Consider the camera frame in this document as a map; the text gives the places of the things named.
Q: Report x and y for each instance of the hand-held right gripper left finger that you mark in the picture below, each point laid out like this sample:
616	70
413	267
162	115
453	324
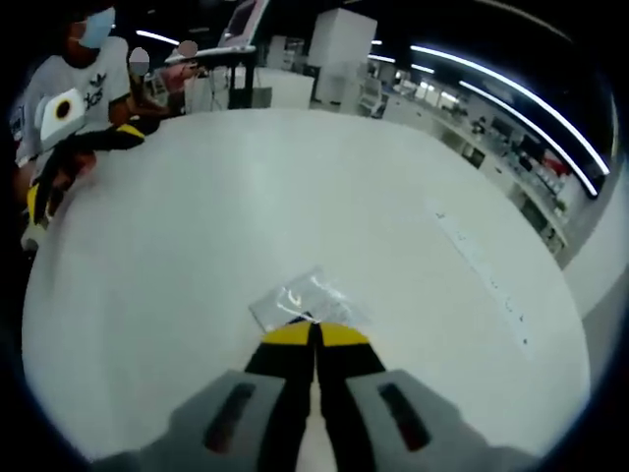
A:
221	423

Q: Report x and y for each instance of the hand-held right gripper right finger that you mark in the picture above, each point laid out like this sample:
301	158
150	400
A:
393	423

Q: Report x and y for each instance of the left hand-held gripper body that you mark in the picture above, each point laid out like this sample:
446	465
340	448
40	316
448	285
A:
61	115

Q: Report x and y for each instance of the small white skincare sachet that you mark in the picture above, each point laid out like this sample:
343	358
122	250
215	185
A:
304	295

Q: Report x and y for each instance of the black-legged standing desk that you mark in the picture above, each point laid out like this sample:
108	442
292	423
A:
211	54

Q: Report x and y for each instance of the small black box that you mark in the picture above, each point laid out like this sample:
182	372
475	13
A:
260	98

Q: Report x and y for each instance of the pink-framed monitor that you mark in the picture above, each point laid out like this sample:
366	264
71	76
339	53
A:
243	22

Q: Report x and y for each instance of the row of white counters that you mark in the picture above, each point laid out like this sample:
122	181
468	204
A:
491	147

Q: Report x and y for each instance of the ceiling light strip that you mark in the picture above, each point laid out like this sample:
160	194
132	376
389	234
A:
516	86
531	130

